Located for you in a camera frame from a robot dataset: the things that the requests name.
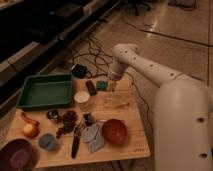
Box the blue grey cloth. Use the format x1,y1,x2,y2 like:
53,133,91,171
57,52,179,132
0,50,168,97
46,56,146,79
81,124,105,153

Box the green plastic tray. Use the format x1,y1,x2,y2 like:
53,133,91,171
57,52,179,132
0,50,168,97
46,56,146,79
16,74,73,110

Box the brown pine cone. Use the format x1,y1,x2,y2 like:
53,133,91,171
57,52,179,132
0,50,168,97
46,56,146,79
56,110,77,139

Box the black power adapter box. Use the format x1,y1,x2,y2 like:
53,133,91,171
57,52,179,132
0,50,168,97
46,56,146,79
71,64,87,79

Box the black handled knife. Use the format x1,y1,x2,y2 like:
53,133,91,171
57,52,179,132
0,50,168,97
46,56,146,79
71,125,81,159

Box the wooden board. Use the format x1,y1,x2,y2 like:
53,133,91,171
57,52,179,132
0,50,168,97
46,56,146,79
5,75,152,169

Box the black cables on floor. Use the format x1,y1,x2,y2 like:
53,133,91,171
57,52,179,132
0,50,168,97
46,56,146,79
56,33,118,78

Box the black remote control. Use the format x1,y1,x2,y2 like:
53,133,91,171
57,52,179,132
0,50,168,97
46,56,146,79
85,80,97,96

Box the clear plastic bag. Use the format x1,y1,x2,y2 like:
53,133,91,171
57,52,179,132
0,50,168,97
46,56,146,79
103,97,129,108

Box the yellow orange fruit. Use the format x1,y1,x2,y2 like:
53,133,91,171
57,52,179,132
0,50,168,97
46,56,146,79
22,124,38,138

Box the red bowl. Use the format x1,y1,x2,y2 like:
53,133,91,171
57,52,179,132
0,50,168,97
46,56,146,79
102,119,127,145

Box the teal green sponge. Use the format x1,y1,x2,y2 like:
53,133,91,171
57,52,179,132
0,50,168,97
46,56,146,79
96,81,108,91

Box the small metal cup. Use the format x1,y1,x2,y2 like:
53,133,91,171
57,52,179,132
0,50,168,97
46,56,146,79
46,109,61,123

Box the purple bowl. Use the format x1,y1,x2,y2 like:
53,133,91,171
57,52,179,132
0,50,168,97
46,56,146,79
0,139,32,171

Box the blue round container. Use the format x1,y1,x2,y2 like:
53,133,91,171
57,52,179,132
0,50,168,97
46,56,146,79
39,133,56,150

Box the office chair base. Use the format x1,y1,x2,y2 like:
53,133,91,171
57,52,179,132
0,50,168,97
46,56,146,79
117,0,151,16

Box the orange carrot toy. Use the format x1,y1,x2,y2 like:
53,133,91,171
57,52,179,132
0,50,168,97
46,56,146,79
21,112,39,126

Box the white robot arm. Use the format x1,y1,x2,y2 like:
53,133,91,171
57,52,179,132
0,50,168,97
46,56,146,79
108,44,213,171

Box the white cup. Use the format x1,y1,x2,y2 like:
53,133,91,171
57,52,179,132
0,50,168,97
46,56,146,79
74,91,90,109

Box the small black clip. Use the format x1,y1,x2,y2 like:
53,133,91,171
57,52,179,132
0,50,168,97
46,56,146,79
84,113,93,126

